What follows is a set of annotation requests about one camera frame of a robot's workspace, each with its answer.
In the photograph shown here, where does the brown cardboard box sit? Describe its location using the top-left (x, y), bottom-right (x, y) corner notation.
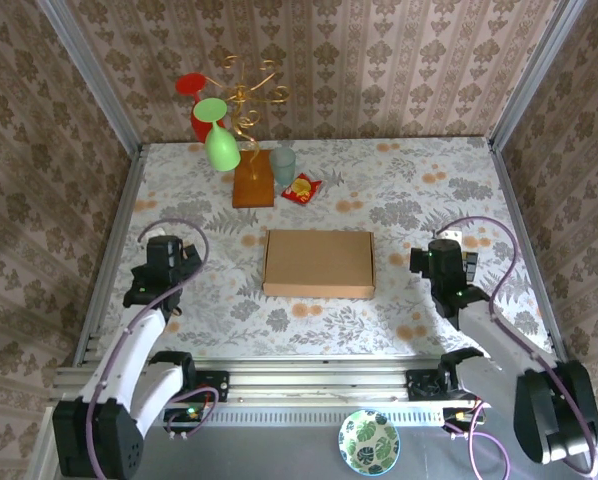
top-left (261, 228), bottom-right (377, 300)

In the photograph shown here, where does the green wine glass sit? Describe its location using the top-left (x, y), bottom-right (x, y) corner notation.
top-left (192, 98), bottom-right (241, 174)

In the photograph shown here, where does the floral tablecloth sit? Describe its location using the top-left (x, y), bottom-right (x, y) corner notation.
top-left (96, 137), bottom-right (553, 359)

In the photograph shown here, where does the frosted plastic tumbler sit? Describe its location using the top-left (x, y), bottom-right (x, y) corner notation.
top-left (269, 146), bottom-right (298, 189)

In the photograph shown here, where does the red snack packet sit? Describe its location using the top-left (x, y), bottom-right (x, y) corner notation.
top-left (280, 172), bottom-right (324, 205)

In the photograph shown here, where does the small black controller board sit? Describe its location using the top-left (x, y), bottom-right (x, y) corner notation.
top-left (163, 407), bottom-right (203, 426)
top-left (442, 407), bottom-right (480, 426)

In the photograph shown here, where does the red wine glass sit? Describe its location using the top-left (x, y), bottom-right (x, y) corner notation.
top-left (174, 73), bottom-right (228, 144)

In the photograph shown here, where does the leaf pattern bowl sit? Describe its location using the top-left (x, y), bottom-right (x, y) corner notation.
top-left (337, 408), bottom-right (401, 476)

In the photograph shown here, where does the grey metal shelf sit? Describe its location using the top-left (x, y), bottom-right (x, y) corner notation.
top-left (26, 403), bottom-right (598, 480)

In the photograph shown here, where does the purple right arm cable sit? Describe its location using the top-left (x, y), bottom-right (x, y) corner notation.
top-left (436, 215), bottom-right (598, 476)

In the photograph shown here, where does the aluminium side rail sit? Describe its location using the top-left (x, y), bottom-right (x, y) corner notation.
top-left (487, 138), bottom-right (566, 364)
top-left (72, 144), bottom-right (148, 369)

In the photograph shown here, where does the gold wire rack wooden base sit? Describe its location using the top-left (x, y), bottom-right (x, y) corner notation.
top-left (206, 52), bottom-right (291, 209)

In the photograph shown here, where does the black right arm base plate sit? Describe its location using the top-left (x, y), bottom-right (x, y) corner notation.
top-left (404, 367), bottom-right (485, 401)

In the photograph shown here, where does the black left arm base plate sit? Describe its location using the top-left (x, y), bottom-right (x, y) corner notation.
top-left (178, 370), bottom-right (230, 403)

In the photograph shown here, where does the aluminium frame post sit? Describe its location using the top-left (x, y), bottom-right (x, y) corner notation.
top-left (489, 0), bottom-right (588, 151)
top-left (37, 0), bottom-right (143, 151)

